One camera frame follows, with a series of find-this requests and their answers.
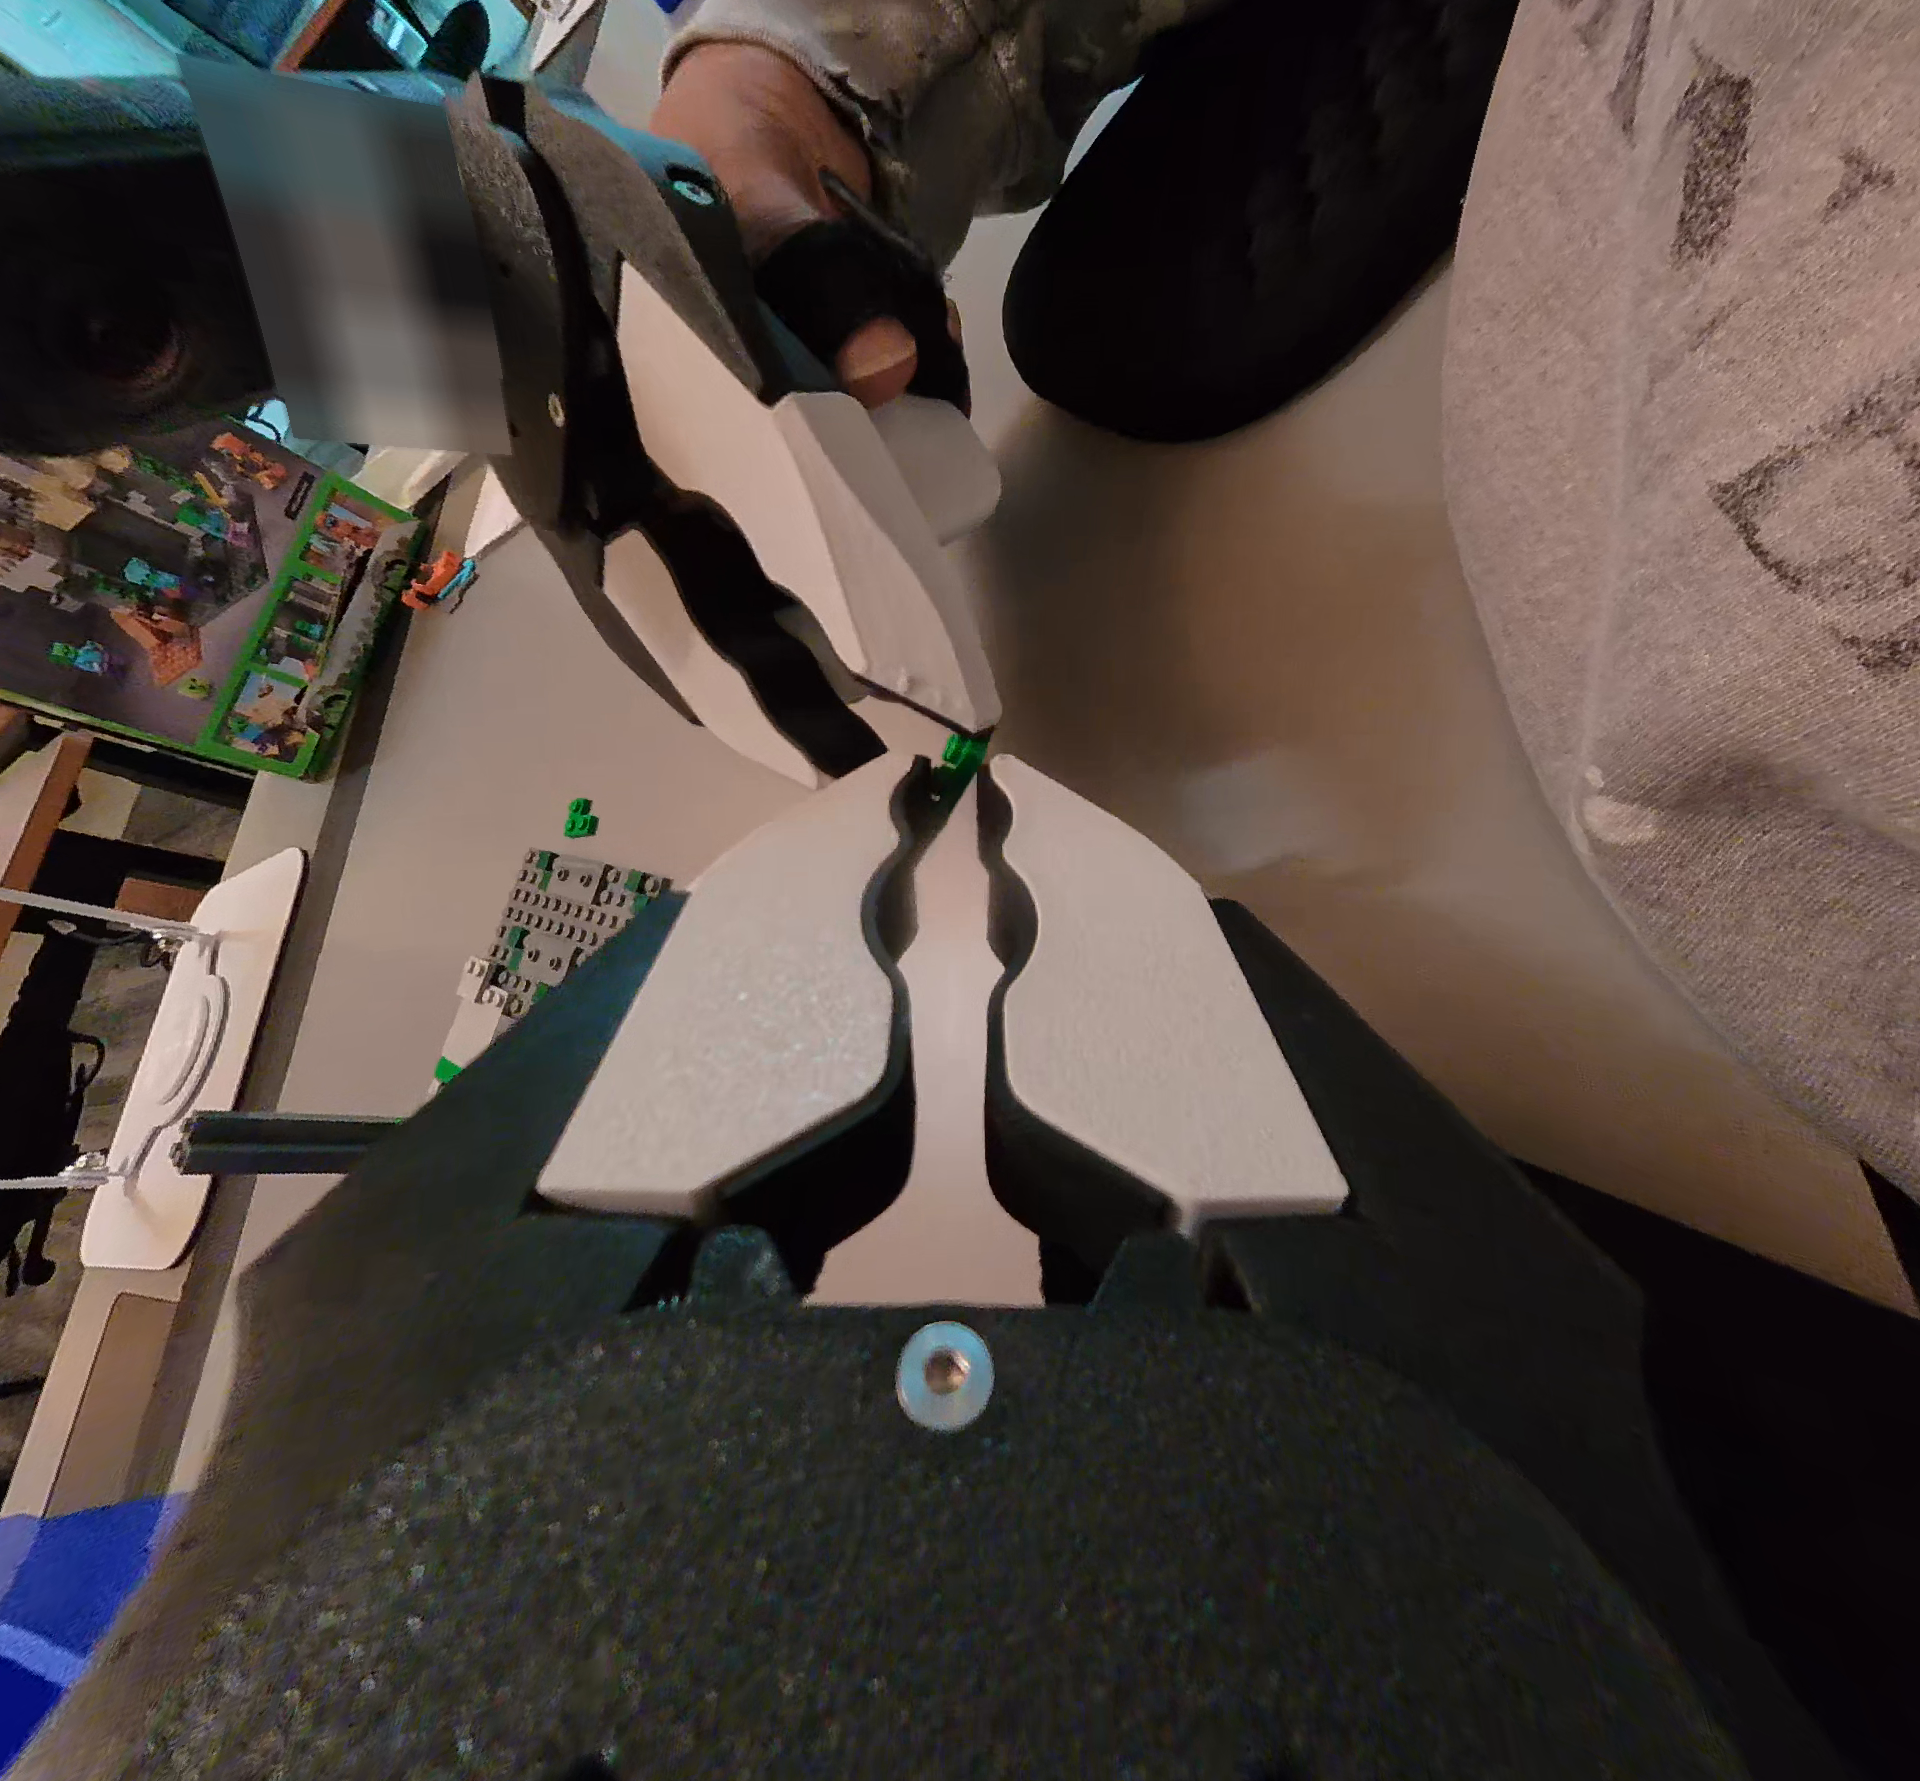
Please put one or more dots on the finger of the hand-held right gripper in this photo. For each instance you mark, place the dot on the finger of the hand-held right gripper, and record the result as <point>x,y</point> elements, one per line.
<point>707,642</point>
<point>839,537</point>

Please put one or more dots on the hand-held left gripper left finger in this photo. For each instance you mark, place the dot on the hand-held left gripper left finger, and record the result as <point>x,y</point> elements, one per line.
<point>735,1048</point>

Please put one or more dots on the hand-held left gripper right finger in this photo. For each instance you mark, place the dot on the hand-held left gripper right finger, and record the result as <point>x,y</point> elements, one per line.
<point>1155,1048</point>

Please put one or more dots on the grey and orange lego build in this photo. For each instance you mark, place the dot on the grey and orange lego build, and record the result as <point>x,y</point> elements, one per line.
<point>554,912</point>

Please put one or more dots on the orange lego minifigure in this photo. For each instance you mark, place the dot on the orange lego minifigure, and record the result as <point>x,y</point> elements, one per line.
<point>435,581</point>

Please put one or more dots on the lego set box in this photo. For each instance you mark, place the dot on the lego set box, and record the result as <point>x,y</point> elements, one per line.
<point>151,581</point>

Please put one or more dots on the person's right hand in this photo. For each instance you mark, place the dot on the person's right hand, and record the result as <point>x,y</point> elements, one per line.
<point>780,132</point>

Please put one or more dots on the white stand base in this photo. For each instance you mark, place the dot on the white stand base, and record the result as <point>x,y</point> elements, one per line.
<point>226,941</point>

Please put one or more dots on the black office chair seat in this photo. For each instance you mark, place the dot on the black office chair seat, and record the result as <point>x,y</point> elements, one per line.
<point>1274,206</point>

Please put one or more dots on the grey spotted sweatshirt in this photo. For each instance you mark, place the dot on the grey spotted sweatshirt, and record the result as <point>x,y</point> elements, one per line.
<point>1725,463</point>

